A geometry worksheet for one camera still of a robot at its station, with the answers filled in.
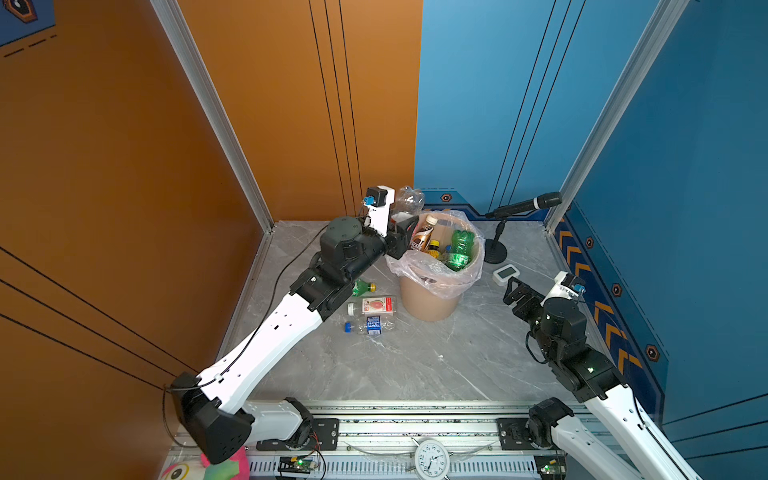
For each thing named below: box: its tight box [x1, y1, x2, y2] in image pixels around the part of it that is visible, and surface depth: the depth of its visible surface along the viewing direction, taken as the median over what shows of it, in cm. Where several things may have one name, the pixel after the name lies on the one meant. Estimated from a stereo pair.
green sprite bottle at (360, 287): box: [352, 279, 377, 297], surface depth 101 cm
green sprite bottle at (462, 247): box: [444, 229, 475, 272], surface depth 81 cm
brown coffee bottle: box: [411, 215, 439, 252], surface depth 87 cm
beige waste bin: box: [400, 213, 483, 322], surface depth 75 cm
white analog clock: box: [414, 439, 450, 480], surface depth 68 cm
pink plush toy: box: [159, 446, 250, 480], surface depth 66 cm
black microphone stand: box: [484, 219, 507, 264], surface depth 111 cm
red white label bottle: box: [347, 297, 396, 316], surface depth 93 cm
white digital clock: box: [492, 264, 521, 287], surface depth 104 cm
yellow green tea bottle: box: [428, 239, 441, 259], surface depth 91 cm
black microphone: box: [486, 192, 563, 218], surface depth 89 cm
